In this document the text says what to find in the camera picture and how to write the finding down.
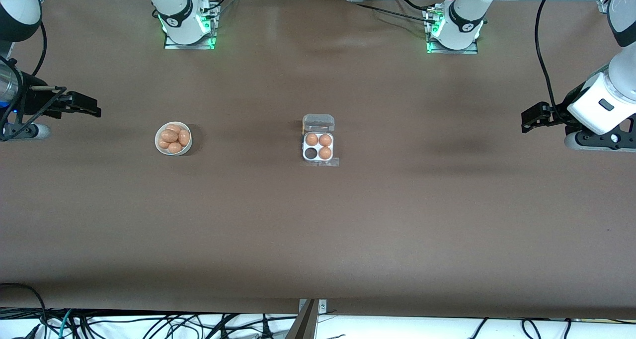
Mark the small metal bracket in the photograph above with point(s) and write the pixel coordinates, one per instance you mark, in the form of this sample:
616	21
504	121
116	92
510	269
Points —
323	306

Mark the clear plastic egg carton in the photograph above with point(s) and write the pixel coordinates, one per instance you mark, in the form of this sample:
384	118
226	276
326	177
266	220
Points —
318	123

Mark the white round bowl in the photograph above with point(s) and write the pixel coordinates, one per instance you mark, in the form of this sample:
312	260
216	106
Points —
186	148

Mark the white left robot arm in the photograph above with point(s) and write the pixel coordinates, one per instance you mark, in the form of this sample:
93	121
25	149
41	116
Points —
464	16

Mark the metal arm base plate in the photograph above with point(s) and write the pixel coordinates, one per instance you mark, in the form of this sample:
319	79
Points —
472	49
171	44

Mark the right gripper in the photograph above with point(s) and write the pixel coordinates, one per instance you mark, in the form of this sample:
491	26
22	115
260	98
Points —
34	101

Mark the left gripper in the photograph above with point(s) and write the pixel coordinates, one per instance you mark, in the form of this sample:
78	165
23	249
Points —
557	113

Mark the brown table cover sheet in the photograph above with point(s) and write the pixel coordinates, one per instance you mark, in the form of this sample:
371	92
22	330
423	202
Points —
318	229

